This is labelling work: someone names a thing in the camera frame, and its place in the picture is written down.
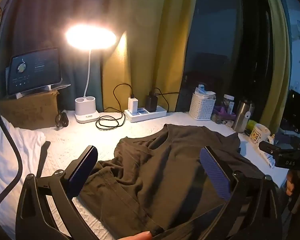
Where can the white printed mug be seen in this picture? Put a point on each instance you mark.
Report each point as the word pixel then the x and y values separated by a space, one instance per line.
pixel 258 133

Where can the white charger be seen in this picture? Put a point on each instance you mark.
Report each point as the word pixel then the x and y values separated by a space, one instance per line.
pixel 133 105

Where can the dark olive t-shirt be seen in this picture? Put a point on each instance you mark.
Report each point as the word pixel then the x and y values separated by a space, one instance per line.
pixel 165 170

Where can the dark tablet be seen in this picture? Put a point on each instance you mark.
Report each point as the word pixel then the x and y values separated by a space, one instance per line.
pixel 32 70

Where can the black charger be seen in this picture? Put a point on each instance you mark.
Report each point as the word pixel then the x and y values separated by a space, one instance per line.
pixel 151 103

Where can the yellow curtain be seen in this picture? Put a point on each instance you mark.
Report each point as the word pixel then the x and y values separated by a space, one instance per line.
pixel 152 42

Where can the dark rectangular object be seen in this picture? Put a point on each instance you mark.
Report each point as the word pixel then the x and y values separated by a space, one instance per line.
pixel 296 110

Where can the white textured table cover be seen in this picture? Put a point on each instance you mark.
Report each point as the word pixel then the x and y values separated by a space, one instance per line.
pixel 77 140

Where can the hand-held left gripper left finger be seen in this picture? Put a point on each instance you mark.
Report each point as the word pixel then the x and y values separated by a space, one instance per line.
pixel 82 172

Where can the white lidded jar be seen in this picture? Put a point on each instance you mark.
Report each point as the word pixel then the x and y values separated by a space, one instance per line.
pixel 228 102

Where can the purple plastic bag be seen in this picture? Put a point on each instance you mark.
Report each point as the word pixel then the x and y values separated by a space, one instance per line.
pixel 222 112

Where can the person's left hand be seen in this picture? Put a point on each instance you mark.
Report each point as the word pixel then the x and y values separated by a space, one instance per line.
pixel 138 236

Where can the person's right hand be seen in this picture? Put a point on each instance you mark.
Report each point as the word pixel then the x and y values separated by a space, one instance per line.
pixel 290 186

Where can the white desk lamp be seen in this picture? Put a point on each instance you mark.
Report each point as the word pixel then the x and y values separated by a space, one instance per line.
pixel 86 110

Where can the brown cardboard box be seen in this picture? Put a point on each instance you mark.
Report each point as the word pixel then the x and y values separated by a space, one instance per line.
pixel 27 112

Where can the white perforated basket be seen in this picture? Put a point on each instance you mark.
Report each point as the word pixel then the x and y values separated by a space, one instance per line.
pixel 202 107

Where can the white blue tube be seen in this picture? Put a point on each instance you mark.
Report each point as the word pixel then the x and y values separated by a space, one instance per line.
pixel 269 160

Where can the white cloth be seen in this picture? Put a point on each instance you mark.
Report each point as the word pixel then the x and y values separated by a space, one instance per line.
pixel 10 155

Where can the teal curtain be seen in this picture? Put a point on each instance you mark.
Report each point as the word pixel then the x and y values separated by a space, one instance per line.
pixel 40 17

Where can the olive green curtain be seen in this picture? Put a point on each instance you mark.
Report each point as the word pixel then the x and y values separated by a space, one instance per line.
pixel 277 42

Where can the steel thermos bottle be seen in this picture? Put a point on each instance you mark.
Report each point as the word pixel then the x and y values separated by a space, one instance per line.
pixel 241 116

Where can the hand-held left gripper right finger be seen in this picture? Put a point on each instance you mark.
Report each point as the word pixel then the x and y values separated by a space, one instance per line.
pixel 215 177

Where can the dark window pane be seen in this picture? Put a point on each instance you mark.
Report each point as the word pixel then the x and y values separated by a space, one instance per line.
pixel 215 55

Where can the white power strip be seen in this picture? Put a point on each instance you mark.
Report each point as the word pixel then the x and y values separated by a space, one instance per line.
pixel 152 115

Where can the blue white packets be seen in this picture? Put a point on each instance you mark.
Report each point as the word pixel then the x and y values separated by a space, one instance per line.
pixel 201 88

